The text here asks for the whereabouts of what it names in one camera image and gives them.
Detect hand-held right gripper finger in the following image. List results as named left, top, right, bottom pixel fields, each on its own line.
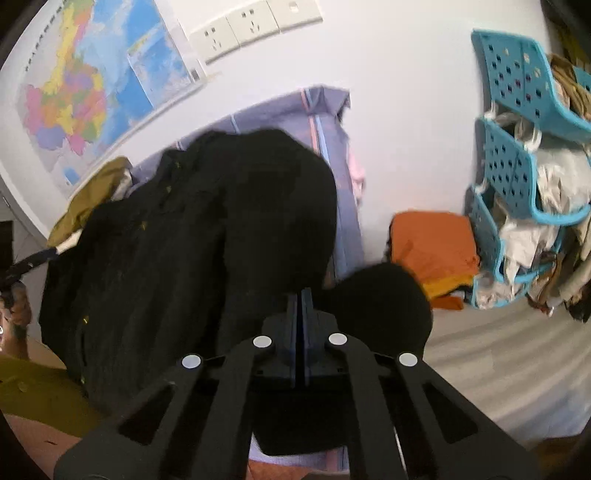
left=302, top=287, right=542, bottom=480
left=54, top=288, right=302, bottom=480

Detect large black garment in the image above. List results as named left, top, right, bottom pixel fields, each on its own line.
left=39, top=128, right=434, bottom=457

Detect brown hanging clothes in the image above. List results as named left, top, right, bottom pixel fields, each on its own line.
left=526, top=225, right=591, bottom=324

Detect amber folded garment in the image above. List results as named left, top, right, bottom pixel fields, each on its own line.
left=421, top=274, right=476, bottom=302

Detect orange folded garment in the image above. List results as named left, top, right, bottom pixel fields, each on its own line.
left=385, top=211, right=481, bottom=311

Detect pink cloth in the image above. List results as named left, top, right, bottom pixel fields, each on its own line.
left=348, top=142, right=367, bottom=205

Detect blue perforated plastic basket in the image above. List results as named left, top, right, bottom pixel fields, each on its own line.
left=464, top=185, right=567, bottom=306
left=471, top=29, right=591, bottom=139
left=475, top=117, right=591, bottom=227

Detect grey striped blanket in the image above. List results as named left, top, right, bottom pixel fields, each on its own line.
left=424, top=295, right=591, bottom=445

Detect purple plaid bed sheet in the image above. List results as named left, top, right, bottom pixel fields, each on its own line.
left=129, top=84, right=366, bottom=474

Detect cream cloth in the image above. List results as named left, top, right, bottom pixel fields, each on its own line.
left=109, top=168, right=134, bottom=201

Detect white cloth in basket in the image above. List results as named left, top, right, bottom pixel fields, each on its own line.
left=475, top=216, right=560, bottom=310
left=534, top=137, right=591, bottom=214

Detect mustard yellow cloth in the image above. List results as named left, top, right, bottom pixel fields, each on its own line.
left=47, top=157, right=133, bottom=246

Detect person's mustard yellow clothing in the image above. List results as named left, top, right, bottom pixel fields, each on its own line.
left=0, top=355, right=109, bottom=437

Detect tan cloth in basket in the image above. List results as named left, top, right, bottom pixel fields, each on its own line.
left=549, top=53, right=591, bottom=123

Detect white double wall socket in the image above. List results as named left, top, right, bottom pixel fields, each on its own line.
left=188, top=17, right=242, bottom=64
left=225, top=0, right=281, bottom=45

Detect white wall switch plate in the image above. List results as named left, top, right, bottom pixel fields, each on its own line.
left=267, top=0, right=323, bottom=32

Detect colourful wall map poster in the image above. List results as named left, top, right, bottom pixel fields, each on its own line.
left=16, top=0, right=208, bottom=199

